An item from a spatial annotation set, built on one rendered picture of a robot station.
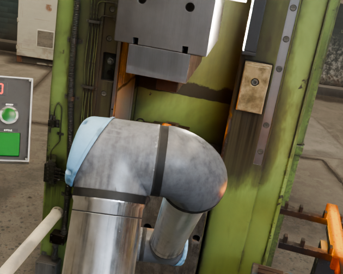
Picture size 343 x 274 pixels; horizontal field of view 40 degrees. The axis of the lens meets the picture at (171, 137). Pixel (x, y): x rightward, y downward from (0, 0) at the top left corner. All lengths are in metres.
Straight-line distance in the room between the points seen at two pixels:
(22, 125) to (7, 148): 0.09
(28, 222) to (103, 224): 2.40
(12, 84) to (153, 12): 0.52
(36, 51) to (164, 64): 5.66
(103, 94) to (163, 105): 0.39
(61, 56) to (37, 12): 5.27
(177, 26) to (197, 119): 0.65
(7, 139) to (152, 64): 0.52
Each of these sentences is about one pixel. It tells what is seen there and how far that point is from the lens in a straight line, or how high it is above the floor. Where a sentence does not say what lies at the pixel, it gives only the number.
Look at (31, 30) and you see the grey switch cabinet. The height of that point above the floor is 0.48.
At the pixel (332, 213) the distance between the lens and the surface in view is 1.55.
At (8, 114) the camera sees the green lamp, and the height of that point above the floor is 1.09.
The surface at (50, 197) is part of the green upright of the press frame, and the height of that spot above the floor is 0.68.
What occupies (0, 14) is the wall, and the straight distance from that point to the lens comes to 7.83.
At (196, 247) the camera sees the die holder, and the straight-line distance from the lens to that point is 1.65.
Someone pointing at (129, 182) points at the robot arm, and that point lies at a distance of 0.71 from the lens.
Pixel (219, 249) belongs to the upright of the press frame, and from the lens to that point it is 1.88.
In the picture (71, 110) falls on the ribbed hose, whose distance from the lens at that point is 1.77.
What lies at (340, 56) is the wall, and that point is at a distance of 8.09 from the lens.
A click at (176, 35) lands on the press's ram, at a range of 1.49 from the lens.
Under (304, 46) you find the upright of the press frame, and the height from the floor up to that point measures 1.43.
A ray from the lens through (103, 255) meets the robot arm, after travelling 0.71.
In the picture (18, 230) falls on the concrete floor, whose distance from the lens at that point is 3.02.
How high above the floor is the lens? 1.61
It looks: 20 degrees down
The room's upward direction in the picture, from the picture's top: 9 degrees clockwise
